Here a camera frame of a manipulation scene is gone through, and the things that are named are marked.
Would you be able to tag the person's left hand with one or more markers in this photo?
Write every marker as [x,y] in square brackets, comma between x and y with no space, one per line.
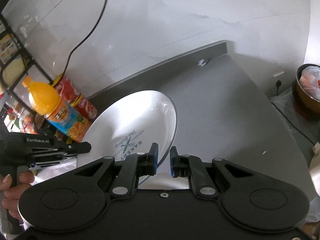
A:
[12,194]

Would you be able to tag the brown pot with trash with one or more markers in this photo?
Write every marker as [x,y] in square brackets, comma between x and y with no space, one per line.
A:
[307,86]

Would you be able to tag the white air fryer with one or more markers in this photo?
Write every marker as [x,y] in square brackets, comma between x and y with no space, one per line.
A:
[314,170]

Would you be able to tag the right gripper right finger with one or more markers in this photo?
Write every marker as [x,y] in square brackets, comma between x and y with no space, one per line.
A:
[192,168]

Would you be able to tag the black wire kitchen rack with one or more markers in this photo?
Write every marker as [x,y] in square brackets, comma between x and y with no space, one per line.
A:
[16,64]

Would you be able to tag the white bakery print plate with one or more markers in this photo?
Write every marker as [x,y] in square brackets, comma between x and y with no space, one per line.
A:
[131,125]

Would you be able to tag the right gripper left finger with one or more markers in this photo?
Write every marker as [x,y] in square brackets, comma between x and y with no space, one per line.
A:
[131,169]

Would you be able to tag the red cola can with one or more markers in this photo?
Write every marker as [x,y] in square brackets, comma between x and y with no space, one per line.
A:
[70,94]

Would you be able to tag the orange juice bottle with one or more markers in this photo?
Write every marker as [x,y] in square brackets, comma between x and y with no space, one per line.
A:
[46,102]

